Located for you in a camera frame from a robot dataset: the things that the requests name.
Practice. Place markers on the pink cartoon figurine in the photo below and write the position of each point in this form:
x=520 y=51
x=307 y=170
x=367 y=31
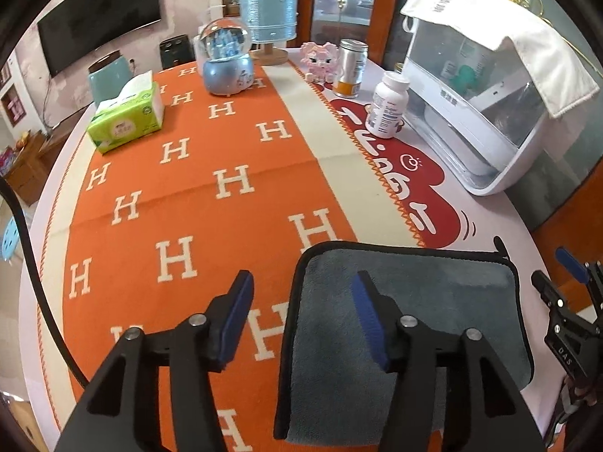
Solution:
x=320 y=61

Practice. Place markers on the black appliance behind table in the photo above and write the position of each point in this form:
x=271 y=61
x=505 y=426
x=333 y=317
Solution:
x=175 y=51

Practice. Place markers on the white pill bottle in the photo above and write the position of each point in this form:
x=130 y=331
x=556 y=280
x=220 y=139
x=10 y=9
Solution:
x=389 y=103

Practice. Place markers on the silver metal can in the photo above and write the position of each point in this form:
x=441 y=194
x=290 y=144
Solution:
x=351 y=63

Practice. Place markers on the white clear-lid storage box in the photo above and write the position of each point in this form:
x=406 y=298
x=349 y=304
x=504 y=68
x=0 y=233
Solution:
x=477 y=108

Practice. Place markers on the grey microfibre towel black trim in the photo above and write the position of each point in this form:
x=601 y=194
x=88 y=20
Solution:
x=331 y=392

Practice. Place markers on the light blue table lamp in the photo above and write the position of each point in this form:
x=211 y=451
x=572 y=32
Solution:
x=269 y=22

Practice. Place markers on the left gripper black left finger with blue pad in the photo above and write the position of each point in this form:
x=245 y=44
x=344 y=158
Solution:
x=119 y=409

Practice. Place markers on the orange H-pattern table runner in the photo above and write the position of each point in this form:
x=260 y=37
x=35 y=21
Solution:
x=150 y=233

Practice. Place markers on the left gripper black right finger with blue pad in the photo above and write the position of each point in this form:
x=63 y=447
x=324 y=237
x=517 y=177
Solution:
x=484 y=410

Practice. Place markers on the wall-mounted black television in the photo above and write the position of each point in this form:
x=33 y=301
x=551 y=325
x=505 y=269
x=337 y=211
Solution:
x=75 y=28

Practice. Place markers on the teal kettle with dark lid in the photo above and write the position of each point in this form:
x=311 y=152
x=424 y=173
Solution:
x=108 y=75

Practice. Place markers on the light blue plastic stool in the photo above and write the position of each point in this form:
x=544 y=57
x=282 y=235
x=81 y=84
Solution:
x=10 y=240

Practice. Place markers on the blue snow globe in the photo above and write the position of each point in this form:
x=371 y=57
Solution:
x=223 y=49

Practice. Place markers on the finger of the right gripper with blue tip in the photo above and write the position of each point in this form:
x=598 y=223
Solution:
x=581 y=272

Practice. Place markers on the green tissue pack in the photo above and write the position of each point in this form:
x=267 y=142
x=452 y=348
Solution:
x=136 y=112

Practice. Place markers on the white towel on box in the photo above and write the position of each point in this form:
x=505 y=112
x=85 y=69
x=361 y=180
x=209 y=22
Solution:
x=559 y=76

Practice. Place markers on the wooden framed glass door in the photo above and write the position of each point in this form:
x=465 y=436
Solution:
x=324 y=21

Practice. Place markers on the wooden tv cabinet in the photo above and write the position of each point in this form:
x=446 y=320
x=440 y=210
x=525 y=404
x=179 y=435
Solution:
x=29 y=172

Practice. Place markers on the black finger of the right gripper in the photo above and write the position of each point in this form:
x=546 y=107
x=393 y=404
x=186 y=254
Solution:
x=549 y=293

